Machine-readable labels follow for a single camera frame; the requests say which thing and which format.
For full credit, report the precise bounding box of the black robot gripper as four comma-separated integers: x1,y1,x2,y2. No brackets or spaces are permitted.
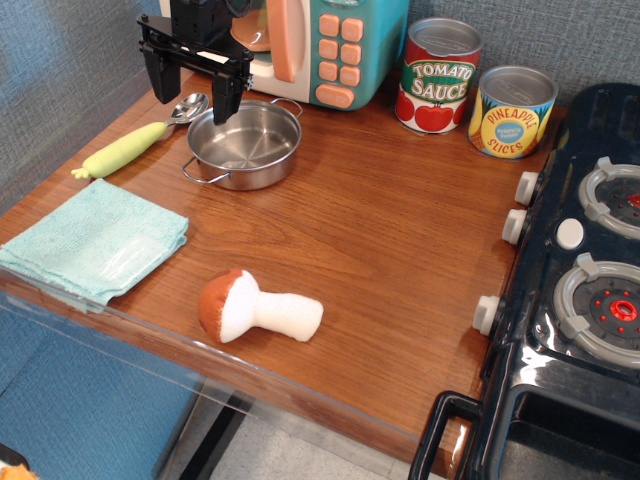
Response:
137,1,254,125

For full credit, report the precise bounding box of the small steel pot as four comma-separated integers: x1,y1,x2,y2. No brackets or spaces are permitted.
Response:
182,98,303,191

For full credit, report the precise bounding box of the plush brown white mushroom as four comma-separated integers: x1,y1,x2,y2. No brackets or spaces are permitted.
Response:
197,268,324,343

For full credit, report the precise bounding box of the teal toy microwave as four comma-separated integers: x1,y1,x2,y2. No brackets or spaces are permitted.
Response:
231,1,409,111

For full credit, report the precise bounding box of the light blue folded cloth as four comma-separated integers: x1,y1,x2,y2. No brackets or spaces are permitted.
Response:
1,179,189,306

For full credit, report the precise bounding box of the tomato sauce can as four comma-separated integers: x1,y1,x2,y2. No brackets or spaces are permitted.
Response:
395,17,483,134

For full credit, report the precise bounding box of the pineapple slices can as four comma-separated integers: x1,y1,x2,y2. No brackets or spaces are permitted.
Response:
468,65,558,159

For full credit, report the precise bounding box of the clear acrylic table guard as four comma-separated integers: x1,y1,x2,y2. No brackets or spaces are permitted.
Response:
1,273,254,479

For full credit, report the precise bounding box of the orange plush toy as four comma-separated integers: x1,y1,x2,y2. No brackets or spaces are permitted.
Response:
0,464,39,480

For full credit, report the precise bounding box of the black toy stove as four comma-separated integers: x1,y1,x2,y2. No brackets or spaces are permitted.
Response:
410,83,639,479

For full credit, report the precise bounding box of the spoon with green handle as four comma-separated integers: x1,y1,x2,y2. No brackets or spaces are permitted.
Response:
71,93,209,179

